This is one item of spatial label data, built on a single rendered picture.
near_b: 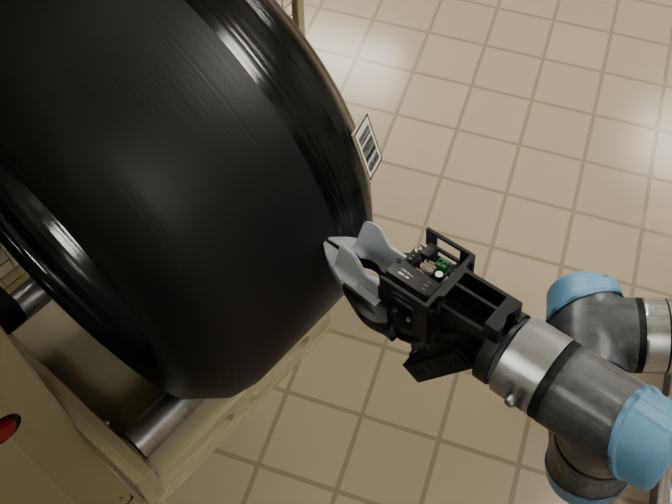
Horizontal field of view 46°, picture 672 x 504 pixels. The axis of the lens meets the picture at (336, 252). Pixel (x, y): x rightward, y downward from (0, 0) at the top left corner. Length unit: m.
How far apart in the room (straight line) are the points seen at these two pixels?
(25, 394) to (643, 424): 0.63
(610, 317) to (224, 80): 0.42
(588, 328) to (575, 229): 1.61
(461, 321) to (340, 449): 1.35
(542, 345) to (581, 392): 0.05
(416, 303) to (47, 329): 0.76
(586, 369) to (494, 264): 1.62
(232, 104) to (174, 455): 0.55
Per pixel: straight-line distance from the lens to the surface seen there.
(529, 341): 0.67
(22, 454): 1.03
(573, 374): 0.67
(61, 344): 1.29
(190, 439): 1.12
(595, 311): 0.81
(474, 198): 2.40
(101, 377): 1.25
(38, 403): 0.97
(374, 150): 0.83
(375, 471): 1.99
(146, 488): 1.05
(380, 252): 0.77
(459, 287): 0.68
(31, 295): 1.21
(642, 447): 0.66
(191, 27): 0.73
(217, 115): 0.71
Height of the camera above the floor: 1.90
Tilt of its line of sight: 57 degrees down
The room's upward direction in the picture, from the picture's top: straight up
